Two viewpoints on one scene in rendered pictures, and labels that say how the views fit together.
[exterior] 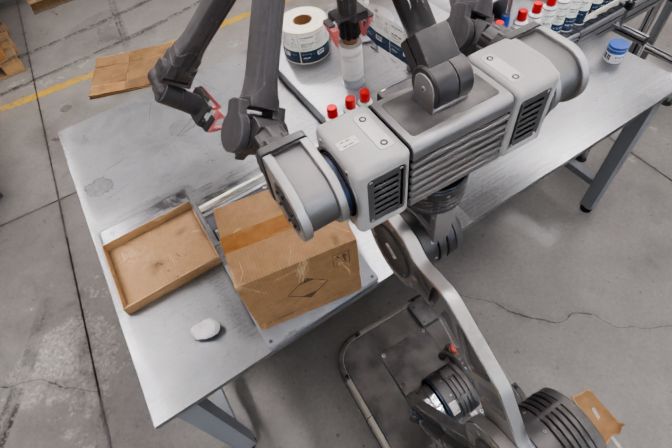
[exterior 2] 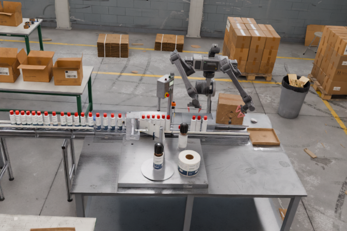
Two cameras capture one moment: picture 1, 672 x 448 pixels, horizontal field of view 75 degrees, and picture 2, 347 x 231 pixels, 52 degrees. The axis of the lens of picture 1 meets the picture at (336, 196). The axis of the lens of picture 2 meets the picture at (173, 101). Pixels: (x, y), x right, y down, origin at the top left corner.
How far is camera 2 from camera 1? 430 cm
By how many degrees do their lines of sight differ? 95
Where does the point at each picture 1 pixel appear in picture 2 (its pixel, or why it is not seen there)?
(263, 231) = (236, 99)
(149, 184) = (265, 157)
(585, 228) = not seen: hidden behind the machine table
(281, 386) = not seen: hidden behind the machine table
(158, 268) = (264, 135)
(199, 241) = (251, 135)
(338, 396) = not seen: hidden behind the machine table
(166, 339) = (263, 124)
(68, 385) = (315, 209)
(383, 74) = (170, 145)
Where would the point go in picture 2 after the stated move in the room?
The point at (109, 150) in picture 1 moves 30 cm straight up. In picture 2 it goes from (281, 175) to (288, 150)
